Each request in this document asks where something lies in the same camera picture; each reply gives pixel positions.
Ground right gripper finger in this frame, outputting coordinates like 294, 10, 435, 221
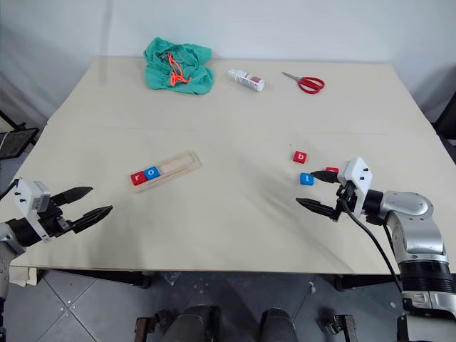
309, 170, 340, 185
296, 197, 338, 220

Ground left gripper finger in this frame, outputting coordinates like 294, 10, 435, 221
70, 204, 114, 234
53, 185, 94, 207

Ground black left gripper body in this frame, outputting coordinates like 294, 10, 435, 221
36, 199, 78, 239

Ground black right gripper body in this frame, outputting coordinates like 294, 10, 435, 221
332, 180, 359, 224

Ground wooden tile tray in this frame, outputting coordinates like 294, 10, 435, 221
128, 150, 204, 195

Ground black metal rack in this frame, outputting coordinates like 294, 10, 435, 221
0, 109, 41, 162

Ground white spray bottle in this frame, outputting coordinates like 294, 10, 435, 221
227, 68, 266, 93

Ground dark rounded shape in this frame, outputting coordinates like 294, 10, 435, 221
173, 305, 222, 342
259, 307, 297, 342

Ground crumpled green cloth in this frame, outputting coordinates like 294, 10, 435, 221
143, 36, 216, 95

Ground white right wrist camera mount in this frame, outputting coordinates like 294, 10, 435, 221
336, 156, 373, 219

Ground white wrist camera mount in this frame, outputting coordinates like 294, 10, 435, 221
336, 156, 373, 219
13, 177, 53, 244

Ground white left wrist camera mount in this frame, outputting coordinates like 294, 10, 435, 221
13, 177, 53, 244

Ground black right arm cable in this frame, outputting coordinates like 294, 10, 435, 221
341, 199, 405, 297

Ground black table frame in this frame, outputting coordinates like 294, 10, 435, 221
35, 269, 404, 292

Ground red handled scissors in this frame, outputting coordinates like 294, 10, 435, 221
281, 71, 326, 95

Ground rusty metal bracket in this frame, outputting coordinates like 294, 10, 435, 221
136, 316, 155, 342
319, 312, 358, 342

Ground orange cord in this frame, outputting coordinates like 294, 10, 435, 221
165, 53, 194, 87

